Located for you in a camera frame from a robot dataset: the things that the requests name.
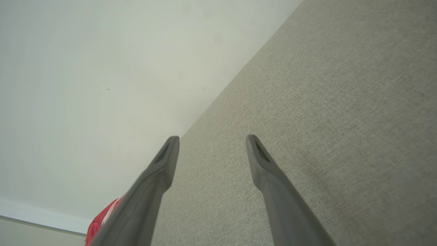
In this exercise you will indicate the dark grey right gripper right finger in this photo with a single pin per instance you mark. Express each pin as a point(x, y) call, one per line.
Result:
point(290, 218)

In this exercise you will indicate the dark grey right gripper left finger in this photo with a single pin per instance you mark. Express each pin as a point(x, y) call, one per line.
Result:
point(136, 212)

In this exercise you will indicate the red jersey with number 23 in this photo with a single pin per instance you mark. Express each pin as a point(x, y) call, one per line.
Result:
point(97, 225)

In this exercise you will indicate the grey fabric sofa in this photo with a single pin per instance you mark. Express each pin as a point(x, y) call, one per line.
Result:
point(307, 102)

